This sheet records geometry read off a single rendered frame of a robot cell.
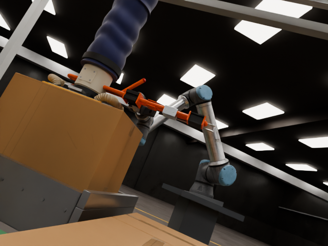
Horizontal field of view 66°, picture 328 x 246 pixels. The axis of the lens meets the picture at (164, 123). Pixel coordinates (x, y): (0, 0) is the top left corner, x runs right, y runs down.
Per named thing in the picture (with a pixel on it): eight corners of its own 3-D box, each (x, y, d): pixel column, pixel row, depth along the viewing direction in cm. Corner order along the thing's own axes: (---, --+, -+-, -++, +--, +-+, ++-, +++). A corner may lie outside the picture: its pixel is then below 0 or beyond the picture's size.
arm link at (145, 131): (139, 147, 165) (145, 129, 168) (146, 146, 155) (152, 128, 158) (126, 141, 161) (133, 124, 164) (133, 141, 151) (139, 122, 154)
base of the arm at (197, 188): (185, 190, 201) (188, 178, 204) (204, 196, 207) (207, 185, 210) (196, 193, 184) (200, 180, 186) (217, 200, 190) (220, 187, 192)
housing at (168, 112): (161, 112, 124) (165, 104, 125) (163, 116, 131) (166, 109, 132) (174, 116, 123) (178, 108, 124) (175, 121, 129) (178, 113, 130)
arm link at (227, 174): (224, 180, 195) (200, 86, 194) (240, 182, 180) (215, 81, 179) (209, 187, 188) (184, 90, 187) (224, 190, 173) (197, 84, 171)
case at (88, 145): (-31, 147, 113) (15, 71, 122) (27, 161, 151) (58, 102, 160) (81, 200, 99) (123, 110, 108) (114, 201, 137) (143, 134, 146)
